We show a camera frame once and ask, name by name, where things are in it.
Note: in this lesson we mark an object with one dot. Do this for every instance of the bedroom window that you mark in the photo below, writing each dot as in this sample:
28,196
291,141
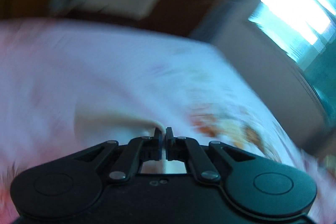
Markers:
301,28

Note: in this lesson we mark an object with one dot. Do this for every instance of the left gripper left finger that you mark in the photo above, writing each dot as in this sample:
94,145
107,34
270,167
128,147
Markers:
158,137

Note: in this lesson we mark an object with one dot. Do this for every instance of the cream knit sweater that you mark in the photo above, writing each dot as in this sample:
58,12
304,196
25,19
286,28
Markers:
94,125

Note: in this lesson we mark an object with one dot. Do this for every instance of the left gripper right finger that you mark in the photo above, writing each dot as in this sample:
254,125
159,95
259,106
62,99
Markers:
169,144

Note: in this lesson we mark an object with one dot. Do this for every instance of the pink floral bed sheet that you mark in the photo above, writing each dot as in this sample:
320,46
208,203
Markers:
50,67

